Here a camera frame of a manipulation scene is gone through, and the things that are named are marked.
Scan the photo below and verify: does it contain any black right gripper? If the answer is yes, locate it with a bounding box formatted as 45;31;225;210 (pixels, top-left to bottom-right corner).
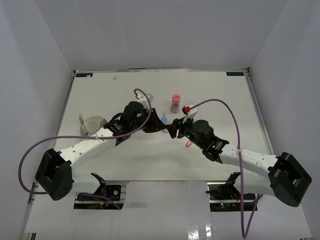
166;114;205;150

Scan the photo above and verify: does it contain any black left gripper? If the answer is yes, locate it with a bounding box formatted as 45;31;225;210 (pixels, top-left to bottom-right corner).
130;108;166;133

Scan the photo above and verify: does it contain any yellow pencil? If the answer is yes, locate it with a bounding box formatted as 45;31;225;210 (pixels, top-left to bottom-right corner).
79;113;89;137

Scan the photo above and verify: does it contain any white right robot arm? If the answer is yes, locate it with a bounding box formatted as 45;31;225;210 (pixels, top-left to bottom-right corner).
166;118;312;207

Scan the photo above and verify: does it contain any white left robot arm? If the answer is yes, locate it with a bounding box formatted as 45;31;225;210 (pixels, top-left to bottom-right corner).
35;101;166;201

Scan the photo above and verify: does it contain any blue correction tape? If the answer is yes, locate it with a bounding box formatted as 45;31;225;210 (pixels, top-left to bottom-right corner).
161;112;168;133

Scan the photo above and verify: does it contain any pink glue stick bottle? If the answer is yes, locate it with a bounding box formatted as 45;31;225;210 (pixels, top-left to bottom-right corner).
170;94;181;113

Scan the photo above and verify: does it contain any pink correction tape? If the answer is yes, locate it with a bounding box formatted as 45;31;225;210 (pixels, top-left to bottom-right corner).
185;140;193;148

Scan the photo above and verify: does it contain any white round divided container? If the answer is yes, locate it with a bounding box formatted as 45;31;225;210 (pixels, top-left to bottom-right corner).
79;115;108;137

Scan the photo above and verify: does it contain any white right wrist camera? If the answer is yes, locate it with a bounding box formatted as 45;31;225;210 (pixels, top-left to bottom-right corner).
182;102;198;124

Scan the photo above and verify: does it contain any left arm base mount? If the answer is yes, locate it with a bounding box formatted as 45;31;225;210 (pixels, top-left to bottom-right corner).
73;185;126;210

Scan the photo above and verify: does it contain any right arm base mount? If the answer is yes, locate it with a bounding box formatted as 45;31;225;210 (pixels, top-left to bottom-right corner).
206;183;241;213

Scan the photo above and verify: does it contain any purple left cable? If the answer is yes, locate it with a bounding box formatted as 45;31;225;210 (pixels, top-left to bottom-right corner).
19;87;152;195

